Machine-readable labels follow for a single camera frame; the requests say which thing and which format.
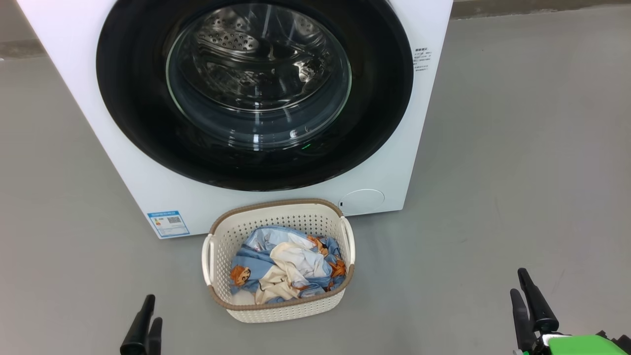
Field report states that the round white filter cover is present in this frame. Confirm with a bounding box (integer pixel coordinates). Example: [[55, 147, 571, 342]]
[[339, 189, 385, 216]]

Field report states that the white front-load washing machine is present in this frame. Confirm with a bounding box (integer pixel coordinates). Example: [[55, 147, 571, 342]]
[[17, 0, 454, 240]]

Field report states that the blue energy label sticker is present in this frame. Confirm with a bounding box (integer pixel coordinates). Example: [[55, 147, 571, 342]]
[[147, 211, 190, 239]]

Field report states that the black round glass washer door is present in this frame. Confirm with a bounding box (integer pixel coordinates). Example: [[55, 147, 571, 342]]
[[96, 0, 415, 192]]

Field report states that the black printed text label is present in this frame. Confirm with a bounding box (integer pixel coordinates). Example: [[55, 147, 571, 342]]
[[413, 48, 434, 72]]

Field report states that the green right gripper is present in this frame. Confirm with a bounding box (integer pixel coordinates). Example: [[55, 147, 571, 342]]
[[510, 268, 631, 355]]

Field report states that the cream perforated laundry basket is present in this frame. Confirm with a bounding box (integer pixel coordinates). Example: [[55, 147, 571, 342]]
[[201, 199, 355, 323]]

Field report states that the steel washer drum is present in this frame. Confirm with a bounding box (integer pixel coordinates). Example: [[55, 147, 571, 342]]
[[170, 5, 351, 148]]

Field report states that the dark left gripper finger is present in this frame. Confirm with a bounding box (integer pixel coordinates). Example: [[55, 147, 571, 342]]
[[147, 318, 163, 355], [121, 295, 156, 355]]

